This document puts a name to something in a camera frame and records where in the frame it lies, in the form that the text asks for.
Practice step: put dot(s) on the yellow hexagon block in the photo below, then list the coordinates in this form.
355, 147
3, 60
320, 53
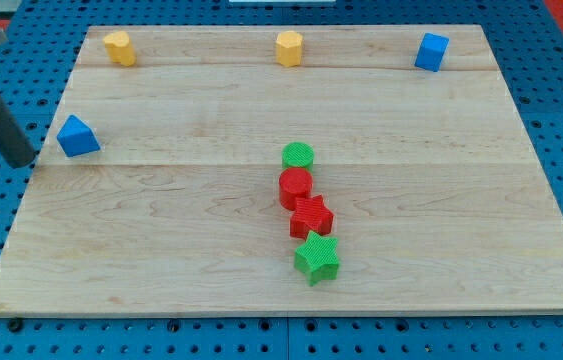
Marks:
289, 48

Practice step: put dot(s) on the wooden board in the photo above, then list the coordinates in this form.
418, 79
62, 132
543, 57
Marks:
441, 206

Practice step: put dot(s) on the red cylinder block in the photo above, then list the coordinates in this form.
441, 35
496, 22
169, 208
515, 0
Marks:
294, 183

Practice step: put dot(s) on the green cylinder block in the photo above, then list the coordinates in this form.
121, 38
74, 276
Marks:
297, 155

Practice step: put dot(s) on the red star block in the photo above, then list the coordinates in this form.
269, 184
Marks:
310, 214

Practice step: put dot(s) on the green star block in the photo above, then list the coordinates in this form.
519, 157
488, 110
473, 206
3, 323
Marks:
317, 258

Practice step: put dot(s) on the blue cube block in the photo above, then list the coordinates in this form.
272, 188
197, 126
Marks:
431, 52

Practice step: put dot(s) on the blue triangle block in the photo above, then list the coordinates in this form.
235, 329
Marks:
77, 138

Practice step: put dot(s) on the yellow heart block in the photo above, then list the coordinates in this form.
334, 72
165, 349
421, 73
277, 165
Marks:
119, 48

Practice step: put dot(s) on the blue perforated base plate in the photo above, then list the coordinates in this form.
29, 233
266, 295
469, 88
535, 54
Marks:
35, 63

